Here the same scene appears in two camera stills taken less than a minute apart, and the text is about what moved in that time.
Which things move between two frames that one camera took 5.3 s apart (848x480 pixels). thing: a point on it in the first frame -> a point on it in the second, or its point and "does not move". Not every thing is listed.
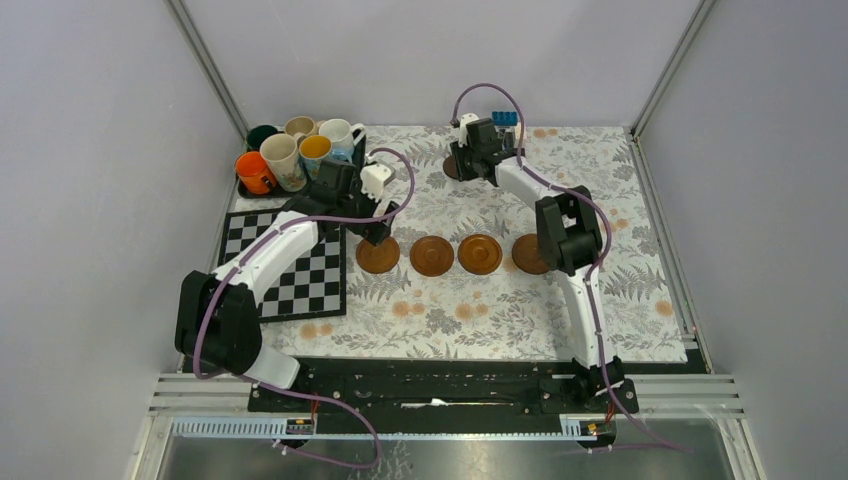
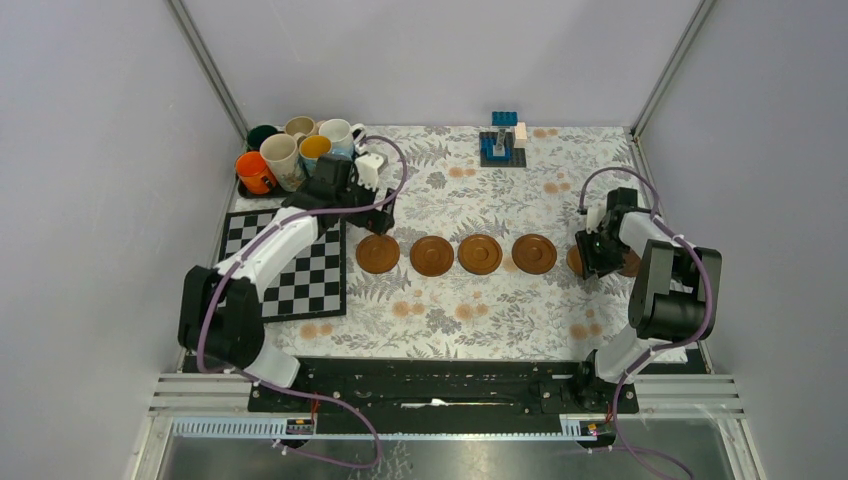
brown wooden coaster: [525, 253] does not move
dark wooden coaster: [450, 167] -> [631, 265]
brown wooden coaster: [380, 258] does not move
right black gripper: [462, 172] -> [590, 261]
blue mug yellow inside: [313, 150] does not move
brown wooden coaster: [431, 256] does not move
